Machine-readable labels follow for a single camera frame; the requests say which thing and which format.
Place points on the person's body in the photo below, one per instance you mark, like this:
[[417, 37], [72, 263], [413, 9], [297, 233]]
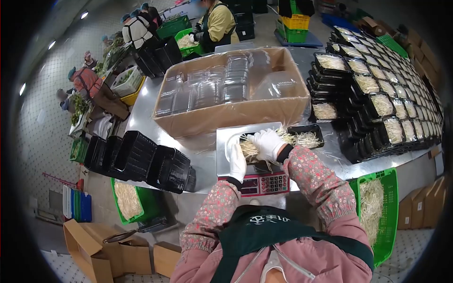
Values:
[[283, 258]]

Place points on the small cardboard box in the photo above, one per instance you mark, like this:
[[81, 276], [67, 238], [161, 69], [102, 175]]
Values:
[[166, 258]]

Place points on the silver weighing scale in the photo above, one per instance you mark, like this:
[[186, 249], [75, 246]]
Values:
[[269, 184]]

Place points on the black wrist band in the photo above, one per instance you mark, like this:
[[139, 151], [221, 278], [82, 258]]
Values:
[[284, 152], [234, 183]]

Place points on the black plastic tray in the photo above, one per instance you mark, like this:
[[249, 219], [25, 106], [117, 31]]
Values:
[[254, 161]]

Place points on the stack of black crates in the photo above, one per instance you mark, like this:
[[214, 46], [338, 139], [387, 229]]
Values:
[[244, 24]]

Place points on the person's right fingers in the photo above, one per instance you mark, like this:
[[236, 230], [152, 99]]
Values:
[[260, 136]]

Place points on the stack of filled sprout trays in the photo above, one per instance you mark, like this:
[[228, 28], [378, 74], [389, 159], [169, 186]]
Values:
[[382, 106]]

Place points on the stack of yellow green crates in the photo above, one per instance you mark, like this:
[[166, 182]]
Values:
[[295, 23]]

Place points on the empty green crate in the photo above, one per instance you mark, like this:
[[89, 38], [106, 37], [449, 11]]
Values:
[[392, 45], [173, 25]]

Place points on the person's left fingers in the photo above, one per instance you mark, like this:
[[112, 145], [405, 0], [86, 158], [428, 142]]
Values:
[[235, 148]]

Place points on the person's left hand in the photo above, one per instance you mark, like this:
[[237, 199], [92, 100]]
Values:
[[237, 164]]

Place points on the cardboard box of clear lids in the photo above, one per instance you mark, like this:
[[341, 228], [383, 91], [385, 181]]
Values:
[[233, 88]]

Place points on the white crate of greens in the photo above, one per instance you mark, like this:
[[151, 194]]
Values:
[[125, 81]]

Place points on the blue pallet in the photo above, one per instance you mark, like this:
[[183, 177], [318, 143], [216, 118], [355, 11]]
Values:
[[300, 41]]

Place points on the green crate of sprouts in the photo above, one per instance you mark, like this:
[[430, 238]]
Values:
[[378, 208], [185, 42], [129, 201]]

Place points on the black tray with sprouts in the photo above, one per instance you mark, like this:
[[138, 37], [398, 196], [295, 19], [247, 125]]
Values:
[[308, 138]]

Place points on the person's right hand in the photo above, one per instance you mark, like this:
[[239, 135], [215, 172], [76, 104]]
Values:
[[269, 145]]

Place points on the stacks of empty black trays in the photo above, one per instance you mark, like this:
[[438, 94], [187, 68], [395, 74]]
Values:
[[155, 56], [141, 159]]

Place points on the small green crate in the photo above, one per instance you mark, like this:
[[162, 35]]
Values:
[[78, 150]]

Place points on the row of cardboard cartons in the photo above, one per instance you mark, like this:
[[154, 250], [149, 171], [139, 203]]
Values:
[[421, 205]]

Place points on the open cardboard box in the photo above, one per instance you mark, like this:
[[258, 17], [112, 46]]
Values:
[[102, 254]]

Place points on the stack of blue boards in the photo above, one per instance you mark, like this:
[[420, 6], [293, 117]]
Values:
[[79, 205]]

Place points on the bunch of bean sprouts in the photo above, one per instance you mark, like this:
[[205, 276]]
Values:
[[249, 148]]

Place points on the yellow crate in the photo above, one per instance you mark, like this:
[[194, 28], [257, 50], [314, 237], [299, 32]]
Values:
[[132, 95]]

